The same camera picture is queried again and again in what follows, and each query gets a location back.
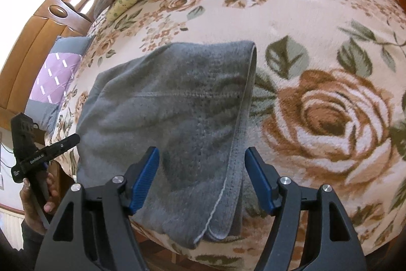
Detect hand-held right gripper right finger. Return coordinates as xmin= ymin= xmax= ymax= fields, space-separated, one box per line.
xmin=245 ymin=147 xmax=368 ymax=271

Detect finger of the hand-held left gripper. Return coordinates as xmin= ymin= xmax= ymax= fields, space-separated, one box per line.
xmin=51 ymin=134 xmax=81 ymax=155

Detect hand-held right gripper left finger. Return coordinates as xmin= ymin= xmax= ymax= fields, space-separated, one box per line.
xmin=34 ymin=147 xmax=160 ymax=271

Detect grey fleece pants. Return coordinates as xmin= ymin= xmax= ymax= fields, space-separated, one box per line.
xmin=75 ymin=40 xmax=258 ymax=250

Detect person's left hand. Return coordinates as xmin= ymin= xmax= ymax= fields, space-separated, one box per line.
xmin=19 ymin=172 xmax=61 ymax=236

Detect purple grey patchwork pillow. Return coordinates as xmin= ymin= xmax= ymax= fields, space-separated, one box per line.
xmin=25 ymin=35 xmax=93 ymax=139

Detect floral fleece bed blanket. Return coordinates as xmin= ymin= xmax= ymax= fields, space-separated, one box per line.
xmin=44 ymin=0 xmax=406 ymax=263

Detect wooden headboard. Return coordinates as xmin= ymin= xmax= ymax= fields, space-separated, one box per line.
xmin=0 ymin=0 xmax=124 ymax=110

